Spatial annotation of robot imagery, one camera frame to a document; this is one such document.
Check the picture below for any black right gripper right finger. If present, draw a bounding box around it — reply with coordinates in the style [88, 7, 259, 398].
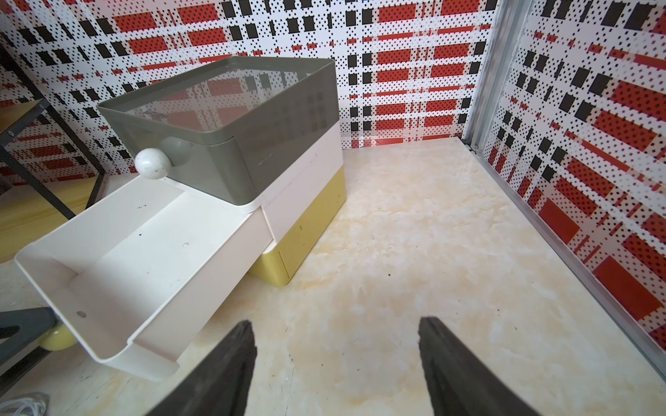
[418, 317, 537, 415]

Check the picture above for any white drawer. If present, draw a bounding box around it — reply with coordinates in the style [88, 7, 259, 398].
[15, 125, 343, 381]

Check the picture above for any three-tier plastic drawer cabinet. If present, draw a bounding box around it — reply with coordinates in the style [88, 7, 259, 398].
[15, 57, 343, 381]

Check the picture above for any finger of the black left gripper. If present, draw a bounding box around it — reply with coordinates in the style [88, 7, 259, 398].
[0, 347, 50, 395]
[1, 307, 57, 364]

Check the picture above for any white earphones top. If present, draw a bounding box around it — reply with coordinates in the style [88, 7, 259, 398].
[0, 392, 50, 416]

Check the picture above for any wooden three-tier shelf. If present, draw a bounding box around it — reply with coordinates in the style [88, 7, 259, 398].
[1, 47, 108, 262]

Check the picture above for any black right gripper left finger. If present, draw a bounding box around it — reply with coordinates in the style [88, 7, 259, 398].
[149, 320, 258, 415]

